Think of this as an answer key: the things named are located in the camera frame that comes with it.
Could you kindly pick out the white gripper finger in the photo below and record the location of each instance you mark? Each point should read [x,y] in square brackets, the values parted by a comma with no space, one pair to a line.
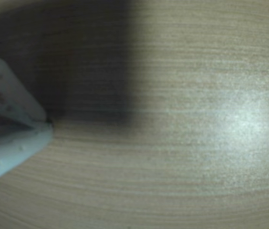
[3,86]
[5,162]

